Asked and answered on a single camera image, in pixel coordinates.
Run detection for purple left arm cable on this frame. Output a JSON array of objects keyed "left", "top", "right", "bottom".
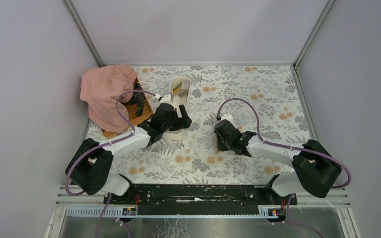
[{"left": 64, "top": 90, "right": 160, "bottom": 238}]

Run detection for dark green items in organizer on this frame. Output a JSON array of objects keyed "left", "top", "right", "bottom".
[{"left": 130, "top": 83, "right": 145, "bottom": 117}]

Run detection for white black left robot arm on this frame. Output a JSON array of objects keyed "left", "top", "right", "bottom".
[{"left": 65, "top": 103, "right": 192, "bottom": 204}]

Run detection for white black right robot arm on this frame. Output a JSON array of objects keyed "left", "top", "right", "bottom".
[{"left": 214, "top": 119, "right": 342, "bottom": 204}]

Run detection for orange wooden organizer tray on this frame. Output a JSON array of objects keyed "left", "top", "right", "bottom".
[{"left": 101, "top": 78, "right": 154, "bottom": 138}]

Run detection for long white plastic tray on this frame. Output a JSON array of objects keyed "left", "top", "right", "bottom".
[{"left": 163, "top": 77, "right": 192, "bottom": 140}]

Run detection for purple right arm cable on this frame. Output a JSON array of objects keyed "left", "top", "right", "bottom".
[{"left": 216, "top": 98, "right": 353, "bottom": 238}]

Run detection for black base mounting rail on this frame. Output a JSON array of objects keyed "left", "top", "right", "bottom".
[{"left": 104, "top": 184, "right": 297, "bottom": 208}]

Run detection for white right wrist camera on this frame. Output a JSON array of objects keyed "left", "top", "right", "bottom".
[{"left": 220, "top": 113, "right": 233, "bottom": 123}]

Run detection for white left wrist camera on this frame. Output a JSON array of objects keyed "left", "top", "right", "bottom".
[{"left": 159, "top": 94, "right": 188, "bottom": 118}]

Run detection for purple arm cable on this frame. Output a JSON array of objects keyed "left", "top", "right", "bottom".
[
  {"left": 216, "top": 98, "right": 353, "bottom": 238},
  {"left": 64, "top": 90, "right": 160, "bottom": 238}
]

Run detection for slotted aluminium cable duct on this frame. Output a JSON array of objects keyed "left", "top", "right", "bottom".
[{"left": 65, "top": 206, "right": 285, "bottom": 220}]

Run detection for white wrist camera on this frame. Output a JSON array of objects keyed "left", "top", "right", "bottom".
[
  {"left": 220, "top": 113, "right": 233, "bottom": 123},
  {"left": 159, "top": 94, "right": 188, "bottom": 118}
]

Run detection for pink crumpled cloth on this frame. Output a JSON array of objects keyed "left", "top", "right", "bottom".
[{"left": 80, "top": 64, "right": 137, "bottom": 133}]

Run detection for floral patterned table mat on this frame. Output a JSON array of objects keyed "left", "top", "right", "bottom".
[{"left": 111, "top": 65, "right": 310, "bottom": 184}]

